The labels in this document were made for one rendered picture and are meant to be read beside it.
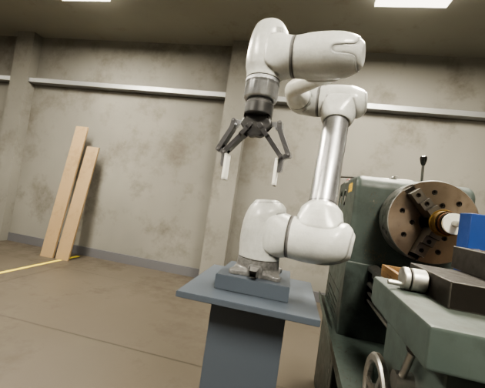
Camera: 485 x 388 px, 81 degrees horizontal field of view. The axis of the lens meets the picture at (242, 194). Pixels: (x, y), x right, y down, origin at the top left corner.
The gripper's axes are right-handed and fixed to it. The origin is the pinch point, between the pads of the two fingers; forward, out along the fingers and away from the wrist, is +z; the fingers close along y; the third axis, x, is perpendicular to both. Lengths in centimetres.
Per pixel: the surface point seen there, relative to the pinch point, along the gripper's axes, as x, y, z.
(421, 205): -46, -52, -2
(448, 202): -52, -63, -5
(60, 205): -219, 315, 45
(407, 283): 9.3, -36.9, 17.2
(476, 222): -20, -59, 3
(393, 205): -51, -44, -1
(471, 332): 26, -40, 19
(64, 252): -216, 292, 102
